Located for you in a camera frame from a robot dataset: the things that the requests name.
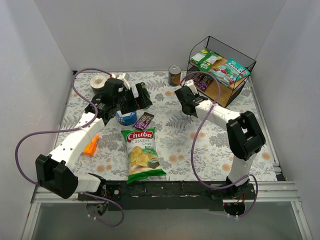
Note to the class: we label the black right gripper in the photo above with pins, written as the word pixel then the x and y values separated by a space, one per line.
pixel 185 92

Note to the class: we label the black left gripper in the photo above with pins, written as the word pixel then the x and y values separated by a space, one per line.
pixel 136 97

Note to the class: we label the green glass bottle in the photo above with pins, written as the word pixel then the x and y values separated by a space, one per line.
pixel 144 90

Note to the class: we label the purple m&m bag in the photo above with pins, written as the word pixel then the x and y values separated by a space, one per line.
pixel 143 121
pixel 197 77
pixel 204 82

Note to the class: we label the purple M&M bag front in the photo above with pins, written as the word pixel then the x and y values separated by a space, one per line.
pixel 197 77

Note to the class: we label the green candy bag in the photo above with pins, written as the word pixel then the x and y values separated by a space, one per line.
pixel 205 59

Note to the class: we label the teal Fox's candy bag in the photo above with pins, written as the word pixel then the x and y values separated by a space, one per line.
pixel 229 72

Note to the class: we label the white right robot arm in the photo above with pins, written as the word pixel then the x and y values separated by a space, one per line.
pixel 245 137

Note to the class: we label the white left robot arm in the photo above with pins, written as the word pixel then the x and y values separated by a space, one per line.
pixel 55 170

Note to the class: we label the dark tin can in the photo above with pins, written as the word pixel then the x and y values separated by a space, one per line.
pixel 174 75

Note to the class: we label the green Chuba chips bag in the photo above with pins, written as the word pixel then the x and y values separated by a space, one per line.
pixel 142 155

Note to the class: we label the orange smiley snack box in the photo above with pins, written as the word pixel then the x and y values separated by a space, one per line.
pixel 91 147

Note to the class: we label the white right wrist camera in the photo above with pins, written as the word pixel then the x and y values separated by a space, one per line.
pixel 191 85

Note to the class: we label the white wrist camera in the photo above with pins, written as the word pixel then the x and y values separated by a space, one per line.
pixel 191 85
pixel 123 77

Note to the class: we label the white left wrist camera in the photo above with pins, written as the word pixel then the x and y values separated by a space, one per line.
pixel 123 77

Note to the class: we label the black wire wooden shelf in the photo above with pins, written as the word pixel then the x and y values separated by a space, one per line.
pixel 226 94

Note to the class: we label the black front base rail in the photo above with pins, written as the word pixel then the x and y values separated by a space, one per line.
pixel 163 195

